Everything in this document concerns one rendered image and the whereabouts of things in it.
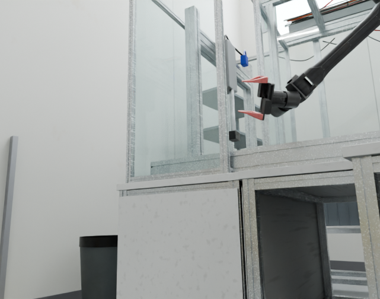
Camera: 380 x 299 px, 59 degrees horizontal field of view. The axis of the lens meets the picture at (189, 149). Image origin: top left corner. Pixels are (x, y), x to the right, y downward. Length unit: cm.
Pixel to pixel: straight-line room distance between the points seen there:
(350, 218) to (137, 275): 219
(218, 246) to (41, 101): 229
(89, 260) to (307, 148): 195
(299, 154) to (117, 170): 251
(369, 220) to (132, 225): 99
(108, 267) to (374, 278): 208
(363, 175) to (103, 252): 211
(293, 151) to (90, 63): 270
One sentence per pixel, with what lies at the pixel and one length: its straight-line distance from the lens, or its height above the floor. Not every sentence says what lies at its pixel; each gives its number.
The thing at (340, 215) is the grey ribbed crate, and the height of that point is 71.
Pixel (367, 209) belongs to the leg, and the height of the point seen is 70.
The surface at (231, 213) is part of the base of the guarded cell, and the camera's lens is 130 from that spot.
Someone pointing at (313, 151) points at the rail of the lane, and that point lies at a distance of 128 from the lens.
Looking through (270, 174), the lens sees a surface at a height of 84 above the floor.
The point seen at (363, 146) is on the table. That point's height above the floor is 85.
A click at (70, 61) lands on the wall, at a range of 350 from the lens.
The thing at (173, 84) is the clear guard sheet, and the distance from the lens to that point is 159.
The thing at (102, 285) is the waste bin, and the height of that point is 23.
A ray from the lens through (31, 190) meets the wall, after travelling 303.
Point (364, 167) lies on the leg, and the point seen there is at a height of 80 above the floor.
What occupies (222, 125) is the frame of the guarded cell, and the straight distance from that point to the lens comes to 139.
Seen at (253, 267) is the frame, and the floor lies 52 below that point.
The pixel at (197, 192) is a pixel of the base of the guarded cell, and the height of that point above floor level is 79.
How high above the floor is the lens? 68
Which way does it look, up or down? 12 degrees up
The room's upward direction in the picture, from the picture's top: 1 degrees counter-clockwise
